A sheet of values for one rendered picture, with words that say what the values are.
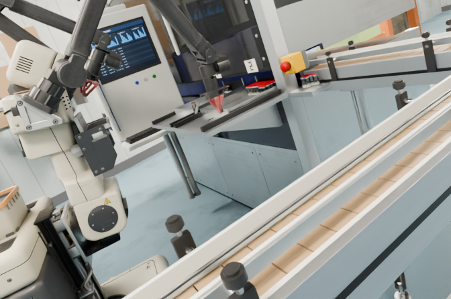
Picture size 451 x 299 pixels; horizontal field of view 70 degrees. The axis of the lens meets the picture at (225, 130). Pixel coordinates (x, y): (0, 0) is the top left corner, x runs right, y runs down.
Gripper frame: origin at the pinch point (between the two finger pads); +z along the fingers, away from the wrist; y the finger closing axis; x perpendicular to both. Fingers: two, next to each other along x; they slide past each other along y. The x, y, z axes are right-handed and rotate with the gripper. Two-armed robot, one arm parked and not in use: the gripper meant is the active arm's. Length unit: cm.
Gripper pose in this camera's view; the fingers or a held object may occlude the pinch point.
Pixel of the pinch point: (219, 111)
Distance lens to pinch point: 132.6
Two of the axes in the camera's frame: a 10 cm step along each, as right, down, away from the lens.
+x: -5.0, -0.5, 8.6
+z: 2.9, 9.3, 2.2
